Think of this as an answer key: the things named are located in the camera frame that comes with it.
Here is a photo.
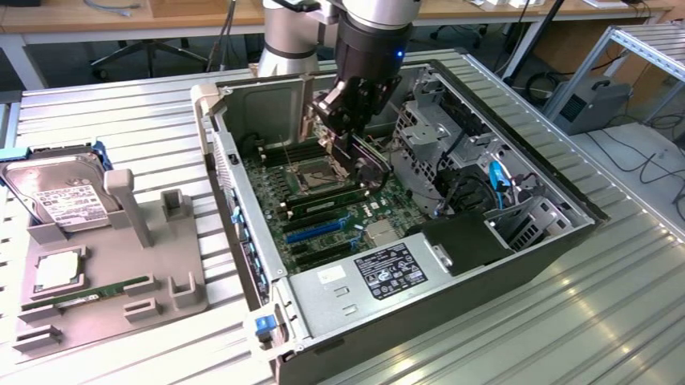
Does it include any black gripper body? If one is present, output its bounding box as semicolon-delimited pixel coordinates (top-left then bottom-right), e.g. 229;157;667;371
336;18;415;82

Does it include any green graphics card black cooler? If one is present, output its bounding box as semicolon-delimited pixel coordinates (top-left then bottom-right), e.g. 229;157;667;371
297;73;396;194

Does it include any silver disk bay cage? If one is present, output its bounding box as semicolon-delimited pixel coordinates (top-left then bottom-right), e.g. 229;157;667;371
393;66;519;201

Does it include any black office chair base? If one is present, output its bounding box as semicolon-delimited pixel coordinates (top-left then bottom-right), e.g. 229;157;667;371
89;38;212;79
415;23;489;46

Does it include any long wooden desk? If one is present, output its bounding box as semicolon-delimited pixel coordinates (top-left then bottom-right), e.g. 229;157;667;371
0;0;674;91

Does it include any CPU socket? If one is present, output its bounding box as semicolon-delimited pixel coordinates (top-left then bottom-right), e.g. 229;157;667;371
289;159;353;196

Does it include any green Dell motherboard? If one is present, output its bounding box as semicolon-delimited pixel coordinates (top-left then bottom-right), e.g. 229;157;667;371
241;132;433;278

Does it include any labelled RAM stick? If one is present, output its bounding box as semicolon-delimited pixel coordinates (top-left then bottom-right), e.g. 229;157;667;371
289;191;372;221

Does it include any long black expansion slot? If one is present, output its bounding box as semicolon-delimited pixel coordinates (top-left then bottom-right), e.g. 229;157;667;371
281;216;344;234

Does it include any black slanted pole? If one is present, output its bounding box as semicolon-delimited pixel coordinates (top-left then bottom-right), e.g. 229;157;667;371
505;0;567;81

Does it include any silver chipset heatsink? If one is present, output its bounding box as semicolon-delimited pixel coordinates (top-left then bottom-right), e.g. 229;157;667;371
365;219;408;246

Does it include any blue expansion slot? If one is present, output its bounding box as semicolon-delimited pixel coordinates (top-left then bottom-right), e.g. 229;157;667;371
285;226;345;245

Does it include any short black expansion slot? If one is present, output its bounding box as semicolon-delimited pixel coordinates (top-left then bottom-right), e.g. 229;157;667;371
294;250;356;269

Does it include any grey box device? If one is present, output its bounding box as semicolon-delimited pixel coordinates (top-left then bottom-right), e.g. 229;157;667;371
551;79;636;136

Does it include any black plastic shroud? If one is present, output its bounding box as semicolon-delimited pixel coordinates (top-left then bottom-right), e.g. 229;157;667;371
405;211;516;278

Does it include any silver perforated disk bay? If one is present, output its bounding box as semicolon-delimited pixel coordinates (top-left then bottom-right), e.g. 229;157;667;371
484;191;589;253

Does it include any silver power supply unit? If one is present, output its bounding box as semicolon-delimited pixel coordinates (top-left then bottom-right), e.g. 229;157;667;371
286;231;456;338

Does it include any open black PC case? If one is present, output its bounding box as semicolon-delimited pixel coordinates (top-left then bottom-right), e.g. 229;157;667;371
192;59;612;385

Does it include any blue case latch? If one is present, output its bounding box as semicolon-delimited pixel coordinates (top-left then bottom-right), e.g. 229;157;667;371
253;314;278;337

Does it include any silver hard disk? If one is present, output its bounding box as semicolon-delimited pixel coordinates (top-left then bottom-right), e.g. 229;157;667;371
0;154;122;234

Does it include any grey parts rack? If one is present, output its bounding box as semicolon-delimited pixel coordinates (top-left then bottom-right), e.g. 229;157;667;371
10;168;212;364

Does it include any blue connector part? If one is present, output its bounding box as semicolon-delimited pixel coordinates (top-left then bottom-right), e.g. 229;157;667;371
0;137;115;189

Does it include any green RAM stick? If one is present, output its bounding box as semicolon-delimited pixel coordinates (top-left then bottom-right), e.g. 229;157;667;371
21;276;151;312

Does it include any silver CPU chip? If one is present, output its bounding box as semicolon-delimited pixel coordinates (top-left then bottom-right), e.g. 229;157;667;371
31;252;90;294

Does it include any coiled black cable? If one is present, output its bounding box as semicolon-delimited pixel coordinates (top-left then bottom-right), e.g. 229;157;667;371
527;71;561;101

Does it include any thin hanging cable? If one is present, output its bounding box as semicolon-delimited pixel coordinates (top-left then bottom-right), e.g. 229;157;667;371
212;0;241;74

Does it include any black power wire bundle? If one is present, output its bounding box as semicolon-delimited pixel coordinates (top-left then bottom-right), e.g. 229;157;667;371
432;90;497;216

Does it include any blue SATA wire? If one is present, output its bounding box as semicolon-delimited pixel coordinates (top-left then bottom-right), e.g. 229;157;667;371
487;159;511;210

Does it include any aluminium frame rack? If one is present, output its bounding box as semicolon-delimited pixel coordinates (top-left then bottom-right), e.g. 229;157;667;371
545;22;685;126

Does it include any light blue network cable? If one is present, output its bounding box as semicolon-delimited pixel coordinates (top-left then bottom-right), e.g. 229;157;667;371
85;0;145;18

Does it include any black cable on table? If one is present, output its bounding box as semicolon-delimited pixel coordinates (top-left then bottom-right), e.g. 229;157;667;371
585;130;685;188

